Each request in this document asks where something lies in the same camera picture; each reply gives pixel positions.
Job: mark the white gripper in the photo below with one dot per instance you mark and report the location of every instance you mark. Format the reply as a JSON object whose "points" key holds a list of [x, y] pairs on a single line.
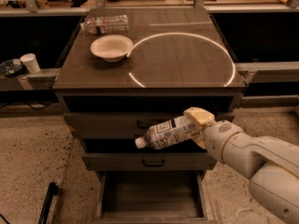
{"points": [[216, 140]]}

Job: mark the blue labelled plastic bottle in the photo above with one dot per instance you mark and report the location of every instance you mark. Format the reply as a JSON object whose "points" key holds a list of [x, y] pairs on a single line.
{"points": [[169, 133]]}

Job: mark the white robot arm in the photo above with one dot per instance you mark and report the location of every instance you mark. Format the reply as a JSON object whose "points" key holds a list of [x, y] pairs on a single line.
{"points": [[269, 164]]}

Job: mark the grey middle drawer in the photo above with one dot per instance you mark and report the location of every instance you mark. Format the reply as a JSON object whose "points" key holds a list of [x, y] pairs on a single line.
{"points": [[148, 161]]}

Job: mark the grey drawer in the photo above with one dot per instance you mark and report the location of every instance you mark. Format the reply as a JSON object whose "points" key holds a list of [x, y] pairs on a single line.
{"points": [[148, 161], [114, 125], [152, 197]]}

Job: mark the grey drawer cabinet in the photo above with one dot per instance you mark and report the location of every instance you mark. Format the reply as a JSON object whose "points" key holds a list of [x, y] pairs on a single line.
{"points": [[178, 61]]}

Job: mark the grey bottom drawer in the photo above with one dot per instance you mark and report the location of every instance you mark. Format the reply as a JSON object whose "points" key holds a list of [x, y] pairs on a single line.
{"points": [[152, 197]]}

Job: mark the grey top drawer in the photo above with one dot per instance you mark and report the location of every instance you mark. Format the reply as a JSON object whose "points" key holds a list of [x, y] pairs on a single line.
{"points": [[114, 125]]}

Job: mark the clear plastic water bottle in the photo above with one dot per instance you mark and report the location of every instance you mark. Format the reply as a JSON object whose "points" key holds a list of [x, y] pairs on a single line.
{"points": [[105, 24]]}

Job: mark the white bowl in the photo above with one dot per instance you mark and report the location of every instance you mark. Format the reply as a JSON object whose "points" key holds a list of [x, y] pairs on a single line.
{"points": [[111, 48]]}

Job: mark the white paper cup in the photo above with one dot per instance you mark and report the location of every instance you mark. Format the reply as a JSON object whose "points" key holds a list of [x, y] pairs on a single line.
{"points": [[30, 61]]}

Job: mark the dark small plate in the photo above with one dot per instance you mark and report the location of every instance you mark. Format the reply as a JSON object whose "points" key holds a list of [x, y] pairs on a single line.
{"points": [[12, 68]]}

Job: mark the black floor cable bar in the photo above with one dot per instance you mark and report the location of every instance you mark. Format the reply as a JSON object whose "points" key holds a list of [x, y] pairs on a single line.
{"points": [[53, 190]]}

